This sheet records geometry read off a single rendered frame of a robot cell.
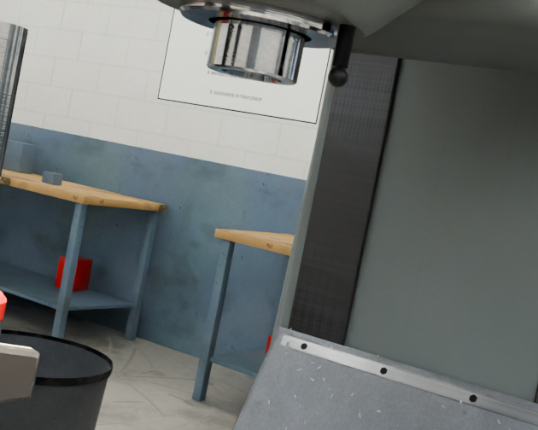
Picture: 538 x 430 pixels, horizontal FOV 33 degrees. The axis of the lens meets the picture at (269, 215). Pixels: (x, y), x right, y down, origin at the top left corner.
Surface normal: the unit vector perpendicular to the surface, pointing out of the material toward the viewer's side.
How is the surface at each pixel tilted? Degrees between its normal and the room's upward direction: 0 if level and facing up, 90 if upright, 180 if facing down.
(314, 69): 90
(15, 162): 90
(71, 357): 86
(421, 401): 63
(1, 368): 90
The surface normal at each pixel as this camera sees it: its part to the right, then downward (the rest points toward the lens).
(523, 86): -0.51, -0.05
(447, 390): -0.37, -0.49
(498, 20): -0.40, 0.85
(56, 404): 0.61, 0.22
